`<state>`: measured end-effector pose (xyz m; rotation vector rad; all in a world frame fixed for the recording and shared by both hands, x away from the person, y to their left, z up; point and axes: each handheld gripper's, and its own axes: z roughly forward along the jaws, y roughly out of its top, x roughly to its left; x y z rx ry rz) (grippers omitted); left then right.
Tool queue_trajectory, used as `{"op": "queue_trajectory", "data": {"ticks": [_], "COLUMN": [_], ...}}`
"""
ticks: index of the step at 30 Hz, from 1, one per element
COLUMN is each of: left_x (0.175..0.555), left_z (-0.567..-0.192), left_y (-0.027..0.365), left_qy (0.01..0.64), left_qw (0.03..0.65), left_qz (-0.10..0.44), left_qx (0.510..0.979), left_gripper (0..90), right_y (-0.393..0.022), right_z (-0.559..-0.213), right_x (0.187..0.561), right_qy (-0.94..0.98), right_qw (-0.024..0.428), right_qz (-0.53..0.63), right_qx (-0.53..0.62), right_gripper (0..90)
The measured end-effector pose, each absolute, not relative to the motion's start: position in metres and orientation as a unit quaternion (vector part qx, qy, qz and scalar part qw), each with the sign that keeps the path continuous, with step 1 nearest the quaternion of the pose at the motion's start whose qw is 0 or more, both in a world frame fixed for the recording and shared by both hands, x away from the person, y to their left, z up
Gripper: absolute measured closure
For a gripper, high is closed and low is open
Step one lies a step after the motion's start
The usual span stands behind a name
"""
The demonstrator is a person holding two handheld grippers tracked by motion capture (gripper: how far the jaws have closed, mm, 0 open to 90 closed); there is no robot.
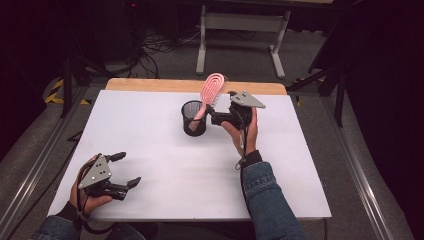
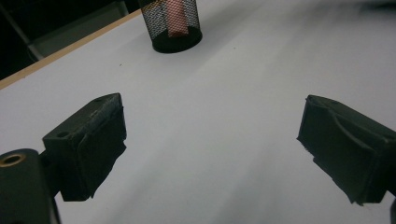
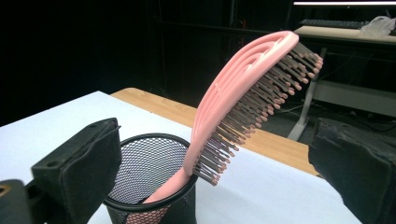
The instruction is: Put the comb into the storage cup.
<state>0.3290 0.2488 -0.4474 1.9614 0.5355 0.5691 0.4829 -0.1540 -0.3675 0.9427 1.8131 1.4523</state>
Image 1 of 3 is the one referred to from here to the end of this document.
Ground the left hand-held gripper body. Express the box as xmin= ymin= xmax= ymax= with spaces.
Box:
xmin=77 ymin=153 xmax=130 ymax=201

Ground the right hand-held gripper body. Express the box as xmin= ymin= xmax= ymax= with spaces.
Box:
xmin=210 ymin=90 xmax=267 ymax=131

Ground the pink hairbrush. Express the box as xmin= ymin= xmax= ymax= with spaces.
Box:
xmin=188 ymin=72 xmax=226 ymax=133

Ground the black mesh pen cup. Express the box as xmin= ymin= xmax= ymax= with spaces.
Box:
xmin=180 ymin=100 xmax=209 ymax=138

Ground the person's left hand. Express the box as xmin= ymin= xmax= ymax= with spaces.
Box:
xmin=68 ymin=154 xmax=114 ymax=216

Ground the person's right hand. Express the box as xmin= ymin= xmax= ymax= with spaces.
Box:
xmin=220 ymin=106 xmax=260 ymax=158

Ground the white table board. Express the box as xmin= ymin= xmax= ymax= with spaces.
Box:
xmin=47 ymin=89 xmax=333 ymax=223

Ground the wooden table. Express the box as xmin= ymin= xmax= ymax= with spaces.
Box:
xmin=105 ymin=77 xmax=288 ymax=96

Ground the black metal stand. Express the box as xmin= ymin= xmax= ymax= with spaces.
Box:
xmin=59 ymin=54 xmax=113 ymax=120
xmin=286 ymin=61 xmax=348 ymax=128

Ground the yellow black hazard tape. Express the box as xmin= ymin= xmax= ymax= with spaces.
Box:
xmin=44 ymin=77 xmax=93 ymax=106

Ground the left hand-held gripper cable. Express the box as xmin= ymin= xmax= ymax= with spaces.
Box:
xmin=75 ymin=171 xmax=117 ymax=235

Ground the hand-held gripper cable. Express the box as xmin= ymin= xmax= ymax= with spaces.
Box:
xmin=234 ymin=111 xmax=251 ymax=209
xmin=75 ymin=171 xmax=117 ymax=235

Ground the right hand-held gripper cable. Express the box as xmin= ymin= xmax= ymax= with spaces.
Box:
xmin=234 ymin=111 xmax=251 ymax=209

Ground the aluminium floor rail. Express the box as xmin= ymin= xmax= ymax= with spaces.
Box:
xmin=320 ymin=95 xmax=395 ymax=240
xmin=0 ymin=85 xmax=88 ymax=240

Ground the white metal desk frame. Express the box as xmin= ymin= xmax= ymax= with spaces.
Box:
xmin=195 ymin=4 xmax=292 ymax=80

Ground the bundle of black floor cables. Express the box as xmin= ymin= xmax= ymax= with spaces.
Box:
xmin=124 ymin=28 xmax=201 ymax=80

